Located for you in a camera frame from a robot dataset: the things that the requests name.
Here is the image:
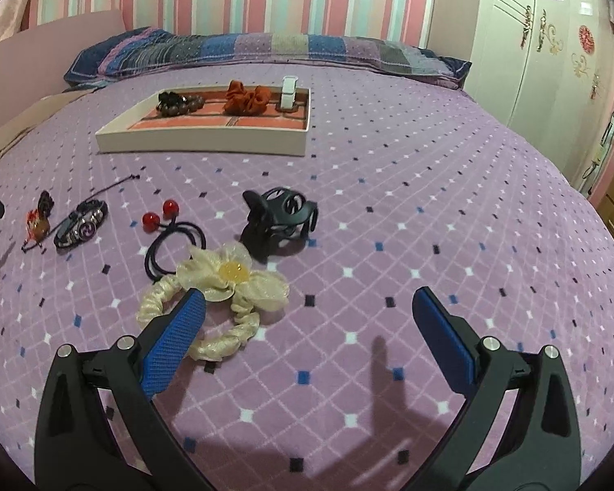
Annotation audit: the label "pink headboard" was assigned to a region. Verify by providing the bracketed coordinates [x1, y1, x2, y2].
[0, 10, 125, 128]

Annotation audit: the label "cream flower scrunchie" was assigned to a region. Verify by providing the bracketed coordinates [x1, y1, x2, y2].
[136, 242, 290, 363]

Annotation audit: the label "small red orange charm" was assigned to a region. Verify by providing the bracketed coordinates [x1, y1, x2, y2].
[26, 191, 54, 242]

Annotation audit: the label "black braided cord bracelet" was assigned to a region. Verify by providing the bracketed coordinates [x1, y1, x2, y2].
[20, 173, 141, 253]

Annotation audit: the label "white wardrobe with decals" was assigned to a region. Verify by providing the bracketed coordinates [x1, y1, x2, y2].
[427, 0, 614, 186]

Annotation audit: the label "dark wooden bead bracelet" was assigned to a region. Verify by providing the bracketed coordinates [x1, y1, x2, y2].
[156, 90, 206, 118]

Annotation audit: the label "white bangle bracelet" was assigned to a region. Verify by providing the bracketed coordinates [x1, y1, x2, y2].
[278, 74, 300, 112]

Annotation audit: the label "striped patchwork pillow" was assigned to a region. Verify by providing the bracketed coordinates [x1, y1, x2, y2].
[64, 28, 471, 90]

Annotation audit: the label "black hair claw clip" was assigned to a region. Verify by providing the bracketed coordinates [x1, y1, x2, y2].
[240, 186, 318, 264]

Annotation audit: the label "purple dotted bedspread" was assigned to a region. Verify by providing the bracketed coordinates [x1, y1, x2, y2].
[0, 64, 614, 490]

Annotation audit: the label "black hair tie red balls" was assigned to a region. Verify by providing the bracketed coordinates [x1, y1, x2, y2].
[142, 198, 207, 283]

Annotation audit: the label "white tray brick pattern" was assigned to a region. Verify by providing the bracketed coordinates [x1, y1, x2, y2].
[96, 84, 312, 156]

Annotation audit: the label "orange scrunchie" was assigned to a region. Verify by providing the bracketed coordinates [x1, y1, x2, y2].
[224, 80, 271, 117]

